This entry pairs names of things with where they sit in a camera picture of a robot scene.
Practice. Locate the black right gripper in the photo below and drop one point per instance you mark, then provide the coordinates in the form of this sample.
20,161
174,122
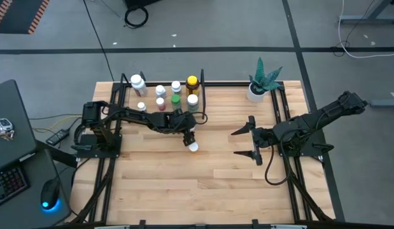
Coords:
266,137

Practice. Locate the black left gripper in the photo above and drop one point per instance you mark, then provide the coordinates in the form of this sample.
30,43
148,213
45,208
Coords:
180,122

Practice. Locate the white bottle blue label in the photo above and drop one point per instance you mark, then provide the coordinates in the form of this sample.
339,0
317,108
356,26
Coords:
193,147

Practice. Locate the clear bottle green label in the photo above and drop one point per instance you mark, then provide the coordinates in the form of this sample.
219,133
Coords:
193,99

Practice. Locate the green caffeine bottle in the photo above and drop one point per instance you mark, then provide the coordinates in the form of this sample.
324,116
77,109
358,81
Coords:
175,99

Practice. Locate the pink bottle white cap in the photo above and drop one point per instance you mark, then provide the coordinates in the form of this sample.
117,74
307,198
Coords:
160,101

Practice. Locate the white aspirin bottle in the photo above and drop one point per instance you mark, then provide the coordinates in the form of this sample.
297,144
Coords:
160,90

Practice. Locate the amber bottle yellow cap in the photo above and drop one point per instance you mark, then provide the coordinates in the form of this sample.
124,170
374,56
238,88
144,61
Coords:
192,81

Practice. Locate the small white bottle red label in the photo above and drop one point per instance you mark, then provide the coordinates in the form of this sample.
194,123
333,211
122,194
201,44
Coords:
141,105

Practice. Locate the large white bottle purple label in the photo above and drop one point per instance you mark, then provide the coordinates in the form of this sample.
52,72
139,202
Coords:
137,79

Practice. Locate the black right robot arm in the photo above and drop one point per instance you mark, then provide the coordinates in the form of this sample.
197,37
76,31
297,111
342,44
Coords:
327,114

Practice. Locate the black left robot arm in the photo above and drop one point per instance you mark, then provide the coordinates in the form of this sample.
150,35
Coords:
133,115

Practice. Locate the green plant in white pot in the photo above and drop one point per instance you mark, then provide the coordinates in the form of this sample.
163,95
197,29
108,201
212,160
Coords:
255,93

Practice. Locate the black power adapter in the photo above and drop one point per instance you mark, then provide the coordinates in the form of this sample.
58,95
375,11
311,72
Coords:
57,136

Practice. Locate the grey desk foot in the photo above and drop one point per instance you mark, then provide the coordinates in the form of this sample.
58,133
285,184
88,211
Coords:
386,103
368,19

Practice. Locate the black object on floor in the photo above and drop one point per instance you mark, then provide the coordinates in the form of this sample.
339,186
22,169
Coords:
139,2

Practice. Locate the black mouse blue light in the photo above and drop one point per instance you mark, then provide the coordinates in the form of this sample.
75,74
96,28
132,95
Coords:
50,192

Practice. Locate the dark grey desk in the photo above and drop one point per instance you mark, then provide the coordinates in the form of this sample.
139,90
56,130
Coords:
12,101

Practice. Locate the bunch of keys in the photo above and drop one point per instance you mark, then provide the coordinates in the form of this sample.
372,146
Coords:
5,124

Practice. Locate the black backlit keyboard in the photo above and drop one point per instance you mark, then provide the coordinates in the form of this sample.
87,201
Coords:
9,186

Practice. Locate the black mat orange stripes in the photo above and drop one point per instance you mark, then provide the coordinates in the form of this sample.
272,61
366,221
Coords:
18,16

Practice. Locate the black frame shelf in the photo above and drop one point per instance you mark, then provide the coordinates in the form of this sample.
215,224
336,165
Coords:
202,95

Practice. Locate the black aluminium table frame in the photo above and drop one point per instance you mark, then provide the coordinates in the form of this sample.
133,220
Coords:
276,98

